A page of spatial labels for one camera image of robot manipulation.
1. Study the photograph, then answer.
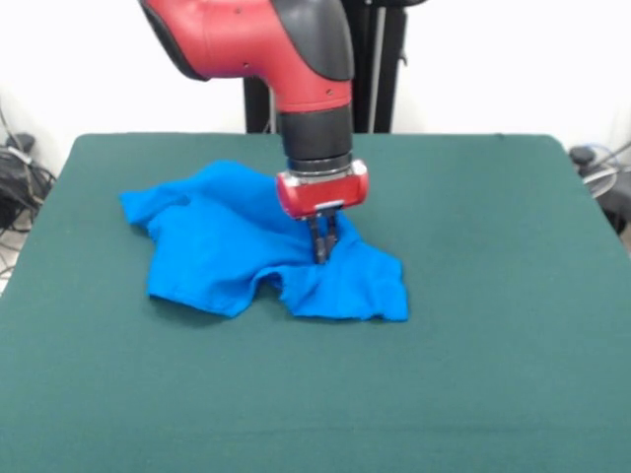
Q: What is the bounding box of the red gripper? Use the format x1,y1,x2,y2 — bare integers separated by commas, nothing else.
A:
274,159,371,266

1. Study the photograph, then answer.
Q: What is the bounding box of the blue shirt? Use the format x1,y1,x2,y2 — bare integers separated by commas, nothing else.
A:
119,159,411,324

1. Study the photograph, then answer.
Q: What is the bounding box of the dark green table cloth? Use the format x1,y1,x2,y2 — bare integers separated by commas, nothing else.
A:
0,132,631,473

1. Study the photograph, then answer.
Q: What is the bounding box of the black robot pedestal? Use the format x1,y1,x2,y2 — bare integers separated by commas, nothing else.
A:
240,0,410,134

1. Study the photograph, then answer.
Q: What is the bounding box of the black cable tangle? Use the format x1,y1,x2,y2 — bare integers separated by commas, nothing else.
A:
0,98,58,277

